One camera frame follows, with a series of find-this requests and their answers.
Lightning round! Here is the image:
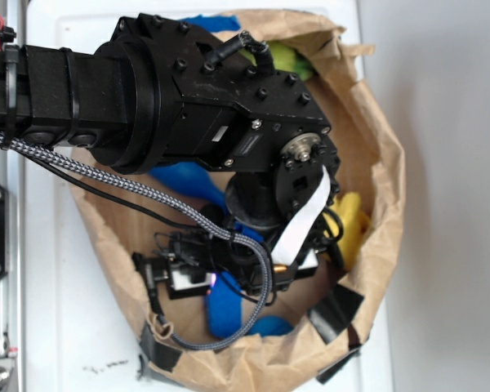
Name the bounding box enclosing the white ribbon cable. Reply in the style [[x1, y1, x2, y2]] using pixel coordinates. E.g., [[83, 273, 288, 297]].
[[270, 164, 332, 265]]

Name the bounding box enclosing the blue ball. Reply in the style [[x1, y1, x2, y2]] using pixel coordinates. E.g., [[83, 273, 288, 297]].
[[247, 315, 293, 337]]

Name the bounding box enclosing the thin black cable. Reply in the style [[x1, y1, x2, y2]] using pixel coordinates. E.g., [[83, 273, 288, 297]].
[[20, 151, 266, 305]]

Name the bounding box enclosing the green plush toy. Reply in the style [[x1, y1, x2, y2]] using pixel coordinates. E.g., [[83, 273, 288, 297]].
[[268, 41, 315, 82]]

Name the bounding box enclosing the grey braided cable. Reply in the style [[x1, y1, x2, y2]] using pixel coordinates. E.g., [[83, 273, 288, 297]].
[[0, 128, 272, 351]]

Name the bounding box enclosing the blue tape piece on rim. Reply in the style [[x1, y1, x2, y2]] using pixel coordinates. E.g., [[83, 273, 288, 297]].
[[177, 15, 242, 33]]

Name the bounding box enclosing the brown paper bag bin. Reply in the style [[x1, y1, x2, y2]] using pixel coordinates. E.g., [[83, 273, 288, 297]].
[[71, 9, 406, 391]]

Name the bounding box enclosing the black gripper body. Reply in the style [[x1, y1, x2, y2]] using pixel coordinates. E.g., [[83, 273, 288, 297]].
[[131, 206, 344, 303]]

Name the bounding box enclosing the blue felt strip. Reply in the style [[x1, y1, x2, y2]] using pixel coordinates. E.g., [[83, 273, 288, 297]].
[[205, 272, 243, 339]]

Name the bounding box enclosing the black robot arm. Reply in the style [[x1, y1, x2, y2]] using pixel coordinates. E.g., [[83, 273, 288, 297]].
[[0, 15, 340, 296]]

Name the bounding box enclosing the blue plastic bottle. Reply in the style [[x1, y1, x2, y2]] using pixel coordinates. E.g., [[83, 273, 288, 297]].
[[147, 161, 246, 238]]

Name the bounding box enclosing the aluminium frame rail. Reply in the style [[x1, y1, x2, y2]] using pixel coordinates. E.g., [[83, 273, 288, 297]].
[[0, 0, 27, 392]]

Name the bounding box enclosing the yellow cloth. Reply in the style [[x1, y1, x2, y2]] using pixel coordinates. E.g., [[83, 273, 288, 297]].
[[329, 192, 371, 271]]

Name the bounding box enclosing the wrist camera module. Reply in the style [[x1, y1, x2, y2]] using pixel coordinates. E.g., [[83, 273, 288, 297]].
[[167, 261, 216, 300]]

